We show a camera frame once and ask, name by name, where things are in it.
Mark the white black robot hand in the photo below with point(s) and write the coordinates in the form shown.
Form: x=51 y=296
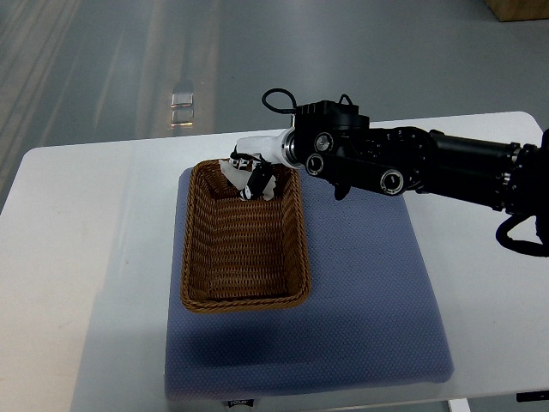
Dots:
x=259 y=155

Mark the white bear figurine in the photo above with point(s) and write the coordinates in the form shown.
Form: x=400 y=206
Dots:
x=240 y=180

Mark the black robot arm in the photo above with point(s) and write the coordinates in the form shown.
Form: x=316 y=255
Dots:
x=332 y=141

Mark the brown wicker basket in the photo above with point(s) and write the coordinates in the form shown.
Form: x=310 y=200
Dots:
x=243 y=255

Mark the blue-grey cushion mat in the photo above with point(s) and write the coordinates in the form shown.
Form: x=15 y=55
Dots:
x=371 y=317

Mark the wooden box corner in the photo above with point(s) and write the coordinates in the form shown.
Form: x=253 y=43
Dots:
x=518 y=10

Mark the white table leg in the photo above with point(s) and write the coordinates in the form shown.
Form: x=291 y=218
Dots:
x=458 y=405

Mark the black control box under table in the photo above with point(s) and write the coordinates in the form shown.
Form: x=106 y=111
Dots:
x=532 y=396

